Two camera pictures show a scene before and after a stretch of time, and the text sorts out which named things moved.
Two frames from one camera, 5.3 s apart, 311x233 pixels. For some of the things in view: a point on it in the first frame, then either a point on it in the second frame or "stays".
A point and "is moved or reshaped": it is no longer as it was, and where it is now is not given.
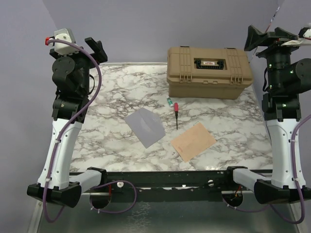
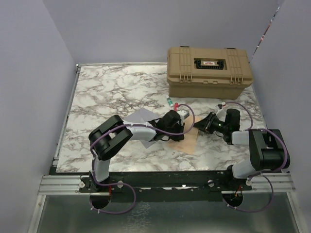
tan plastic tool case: (208, 72) stays
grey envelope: (147, 125) stays
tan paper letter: (193, 142) is moved or reshaped
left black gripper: (96, 47) → (179, 135)
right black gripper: (275, 43) → (206, 124)
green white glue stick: (170, 102) stays
